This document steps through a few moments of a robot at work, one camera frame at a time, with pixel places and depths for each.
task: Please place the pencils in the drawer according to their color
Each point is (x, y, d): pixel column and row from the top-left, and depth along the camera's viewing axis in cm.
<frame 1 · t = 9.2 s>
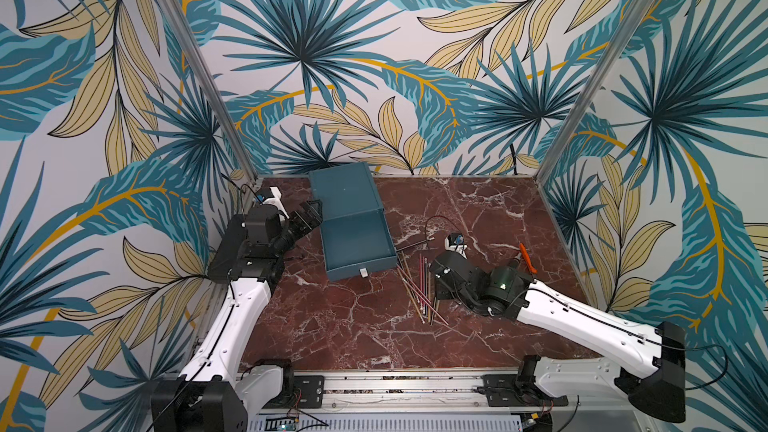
left hand: (312, 211, 78), fingers open
right hand: (440, 277, 75), fingers open
teal drawer cabinet: (345, 189, 87), point 23 cm above the table
teal top drawer: (362, 244, 92), point 9 cm above the table
dark pencil near cabinet: (414, 244, 102), on the table
orange handled tool: (527, 259, 99), on the table

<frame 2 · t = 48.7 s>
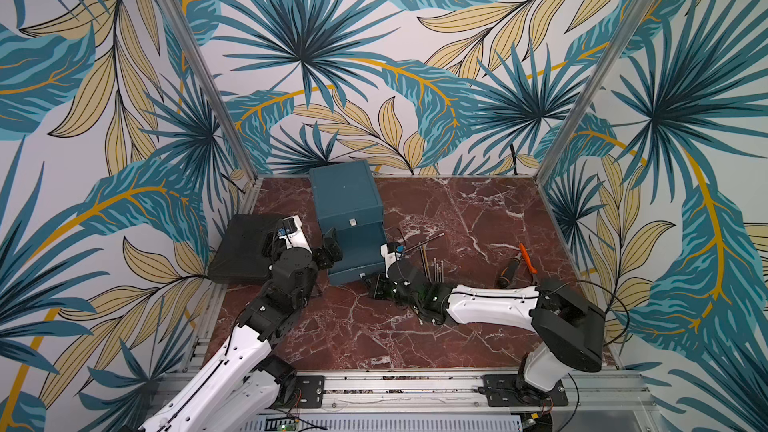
left hand: (320, 238, 74), fingers open
right hand: (359, 280, 80), fingers closed
black plastic case: (239, 255, 91), point 7 cm above the table
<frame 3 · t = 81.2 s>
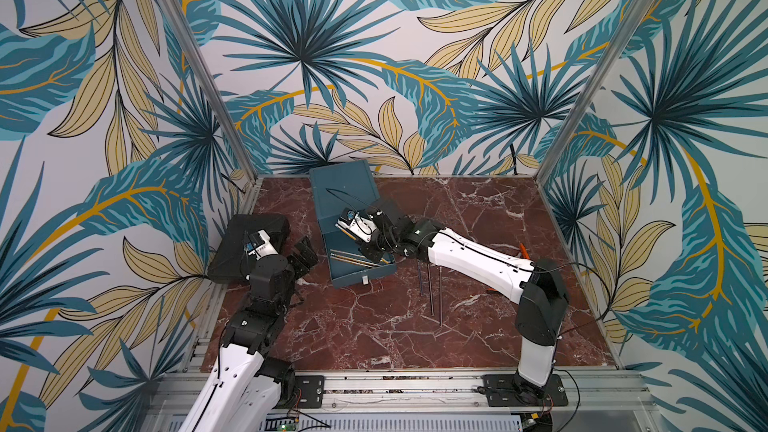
left hand: (296, 250, 75), fingers open
right hand: (359, 236, 81), fingers closed
yellow pencil: (356, 260, 89), point 9 cm above the table
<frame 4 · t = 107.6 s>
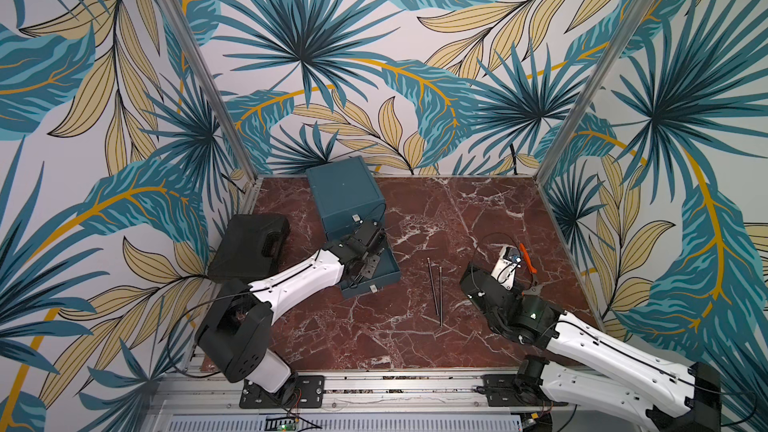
left hand: (362, 261, 87), fingers open
right hand: (481, 272, 77), fingers open
teal bottom drawer: (387, 271, 95), point 2 cm above the table
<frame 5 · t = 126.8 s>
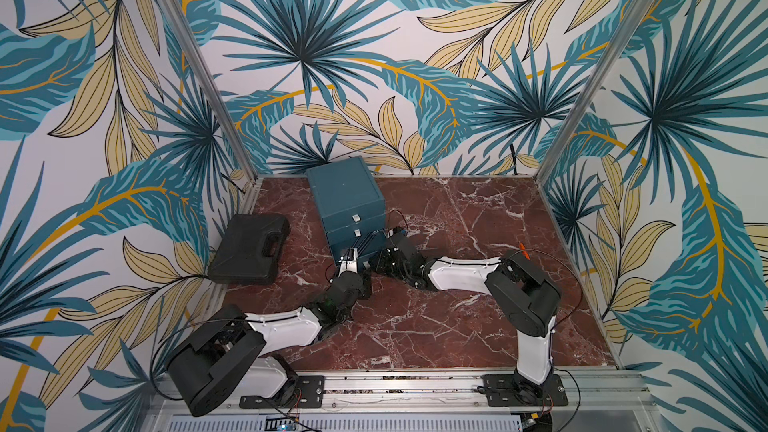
left hand: (363, 273, 88), fingers open
right hand: (370, 260, 92), fingers open
